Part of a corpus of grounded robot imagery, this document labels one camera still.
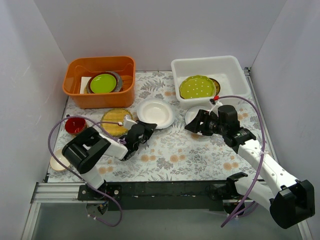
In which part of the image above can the floral table cloth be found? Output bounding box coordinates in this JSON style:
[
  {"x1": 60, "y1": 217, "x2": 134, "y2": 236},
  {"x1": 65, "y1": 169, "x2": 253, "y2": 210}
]
[{"x1": 47, "y1": 70, "x2": 280, "y2": 183}]

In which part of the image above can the white deep plate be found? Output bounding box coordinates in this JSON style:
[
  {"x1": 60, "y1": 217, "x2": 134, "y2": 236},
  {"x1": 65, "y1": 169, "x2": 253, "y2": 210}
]
[
  {"x1": 185, "y1": 106, "x2": 209, "y2": 126},
  {"x1": 136, "y1": 98, "x2": 175, "y2": 130}
]

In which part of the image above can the yellow black patterned plate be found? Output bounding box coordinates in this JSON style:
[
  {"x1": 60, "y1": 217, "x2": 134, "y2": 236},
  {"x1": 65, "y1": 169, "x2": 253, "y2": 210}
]
[{"x1": 209, "y1": 77, "x2": 221, "y2": 96}]

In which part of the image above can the lime green round plate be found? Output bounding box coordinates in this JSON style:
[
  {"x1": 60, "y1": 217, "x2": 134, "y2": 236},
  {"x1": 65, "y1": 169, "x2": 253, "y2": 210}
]
[{"x1": 89, "y1": 73, "x2": 117, "y2": 94}]

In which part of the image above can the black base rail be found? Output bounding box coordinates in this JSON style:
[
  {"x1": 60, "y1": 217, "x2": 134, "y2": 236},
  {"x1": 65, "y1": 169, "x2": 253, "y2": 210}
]
[{"x1": 77, "y1": 180, "x2": 242, "y2": 211}]

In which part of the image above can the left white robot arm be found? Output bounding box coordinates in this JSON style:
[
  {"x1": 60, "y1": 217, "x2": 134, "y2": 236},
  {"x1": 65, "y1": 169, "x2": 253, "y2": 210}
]
[{"x1": 61, "y1": 120, "x2": 158, "y2": 200}]

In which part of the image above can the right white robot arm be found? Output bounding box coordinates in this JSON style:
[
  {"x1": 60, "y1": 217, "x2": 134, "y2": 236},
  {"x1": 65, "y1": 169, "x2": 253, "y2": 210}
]
[{"x1": 185, "y1": 105, "x2": 315, "y2": 229}]

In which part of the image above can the green dotted scalloped plate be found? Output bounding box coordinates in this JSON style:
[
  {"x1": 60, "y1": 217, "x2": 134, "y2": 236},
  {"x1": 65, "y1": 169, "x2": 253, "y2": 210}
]
[{"x1": 179, "y1": 75, "x2": 217, "y2": 99}]

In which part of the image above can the white plastic bin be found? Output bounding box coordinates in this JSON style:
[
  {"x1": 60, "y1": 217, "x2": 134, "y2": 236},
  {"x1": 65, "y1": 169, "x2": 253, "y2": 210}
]
[{"x1": 171, "y1": 55, "x2": 251, "y2": 109}]

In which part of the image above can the black mug red inside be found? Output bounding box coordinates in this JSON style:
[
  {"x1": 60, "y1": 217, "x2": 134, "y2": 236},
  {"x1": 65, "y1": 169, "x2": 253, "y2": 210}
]
[{"x1": 64, "y1": 117, "x2": 88, "y2": 137}]

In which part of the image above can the white card in bin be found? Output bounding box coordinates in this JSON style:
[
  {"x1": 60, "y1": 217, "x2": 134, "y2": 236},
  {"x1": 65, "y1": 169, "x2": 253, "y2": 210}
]
[{"x1": 79, "y1": 76, "x2": 91, "y2": 94}]

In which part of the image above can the stack of dark plates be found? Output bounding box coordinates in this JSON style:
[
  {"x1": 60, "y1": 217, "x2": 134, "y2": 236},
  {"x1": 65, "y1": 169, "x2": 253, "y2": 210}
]
[{"x1": 87, "y1": 71, "x2": 123, "y2": 94}]

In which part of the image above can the small cream dish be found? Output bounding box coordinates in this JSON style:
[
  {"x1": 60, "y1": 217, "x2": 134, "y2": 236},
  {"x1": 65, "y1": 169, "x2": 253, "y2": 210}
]
[{"x1": 50, "y1": 149, "x2": 71, "y2": 172}]

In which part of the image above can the round bamboo mat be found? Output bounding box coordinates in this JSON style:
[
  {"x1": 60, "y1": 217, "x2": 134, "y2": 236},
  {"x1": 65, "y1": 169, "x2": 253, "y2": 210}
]
[{"x1": 101, "y1": 108, "x2": 133, "y2": 137}]

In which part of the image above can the orange plastic bin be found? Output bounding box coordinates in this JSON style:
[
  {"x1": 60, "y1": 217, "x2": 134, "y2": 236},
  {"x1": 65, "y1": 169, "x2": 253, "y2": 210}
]
[{"x1": 62, "y1": 56, "x2": 136, "y2": 109}]

